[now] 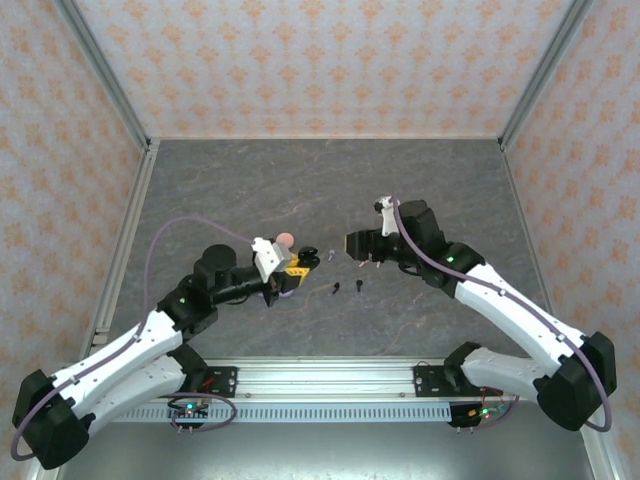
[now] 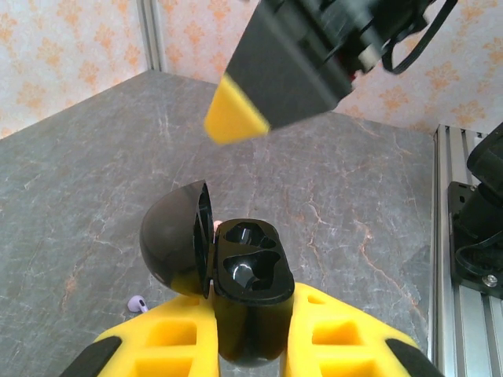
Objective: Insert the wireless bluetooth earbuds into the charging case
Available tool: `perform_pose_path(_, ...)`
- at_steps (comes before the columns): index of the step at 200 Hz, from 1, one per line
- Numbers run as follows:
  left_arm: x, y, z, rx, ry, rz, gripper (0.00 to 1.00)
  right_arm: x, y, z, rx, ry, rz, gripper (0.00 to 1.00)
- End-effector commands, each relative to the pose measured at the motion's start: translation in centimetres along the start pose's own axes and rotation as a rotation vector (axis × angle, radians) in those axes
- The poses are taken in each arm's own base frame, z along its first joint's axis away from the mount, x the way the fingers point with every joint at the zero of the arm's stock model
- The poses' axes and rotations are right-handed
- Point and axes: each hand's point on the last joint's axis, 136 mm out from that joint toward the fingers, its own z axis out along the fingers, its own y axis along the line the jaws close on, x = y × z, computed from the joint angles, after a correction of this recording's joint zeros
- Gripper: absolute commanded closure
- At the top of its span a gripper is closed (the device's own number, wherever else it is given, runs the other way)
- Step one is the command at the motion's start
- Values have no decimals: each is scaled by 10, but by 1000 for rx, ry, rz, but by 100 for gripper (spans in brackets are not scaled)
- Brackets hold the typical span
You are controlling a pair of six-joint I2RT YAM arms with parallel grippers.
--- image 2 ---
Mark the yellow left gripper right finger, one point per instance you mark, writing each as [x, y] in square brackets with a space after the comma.
[338, 345]

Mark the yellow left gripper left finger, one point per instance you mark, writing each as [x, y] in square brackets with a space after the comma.
[165, 341]

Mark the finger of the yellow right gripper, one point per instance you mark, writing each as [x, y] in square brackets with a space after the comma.
[275, 78]

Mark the black earbud charging case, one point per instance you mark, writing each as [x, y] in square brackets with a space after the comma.
[251, 334]

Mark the pink earbud charging case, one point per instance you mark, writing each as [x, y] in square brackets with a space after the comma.
[217, 225]

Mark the aluminium frame post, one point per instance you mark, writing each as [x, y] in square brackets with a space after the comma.
[151, 35]

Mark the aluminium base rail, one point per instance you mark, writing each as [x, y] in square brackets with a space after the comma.
[442, 235]

